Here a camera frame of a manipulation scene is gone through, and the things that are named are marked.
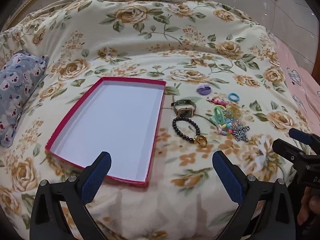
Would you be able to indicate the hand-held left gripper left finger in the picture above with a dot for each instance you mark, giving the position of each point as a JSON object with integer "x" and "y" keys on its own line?
{"x": 96, "y": 177}

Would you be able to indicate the grey bear print pillow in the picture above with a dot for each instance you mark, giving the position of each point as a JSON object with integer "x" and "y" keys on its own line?
{"x": 17, "y": 87}

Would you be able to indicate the pink printed sheet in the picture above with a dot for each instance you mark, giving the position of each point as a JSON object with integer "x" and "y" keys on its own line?
{"x": 300, "y": 80}

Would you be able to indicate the person's right hand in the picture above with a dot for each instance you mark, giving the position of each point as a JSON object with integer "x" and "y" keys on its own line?
{"x": 310, "y": 205}

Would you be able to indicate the floral blanket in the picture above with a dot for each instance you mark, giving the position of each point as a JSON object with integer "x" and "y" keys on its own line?
{"x": 150, "y": 42}

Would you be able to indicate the square face wristwatch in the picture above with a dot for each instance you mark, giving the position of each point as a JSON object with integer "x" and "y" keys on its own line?
{"x": 183, "y": 111}

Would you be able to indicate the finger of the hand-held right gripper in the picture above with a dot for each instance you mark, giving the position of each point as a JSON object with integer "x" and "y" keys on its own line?
{"x": 287, "y": 150}
{"x": 301, "y": 136}

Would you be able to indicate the pink heart hair clip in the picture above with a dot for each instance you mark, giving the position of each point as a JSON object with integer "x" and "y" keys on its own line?
{"x": 217, "y": 101}

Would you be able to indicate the red shallow box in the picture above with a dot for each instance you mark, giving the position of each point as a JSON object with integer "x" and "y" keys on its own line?
{"x": 112, "y": 120}

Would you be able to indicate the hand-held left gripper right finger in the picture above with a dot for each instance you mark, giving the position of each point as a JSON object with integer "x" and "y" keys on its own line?
{"x": 228, "y": 177}

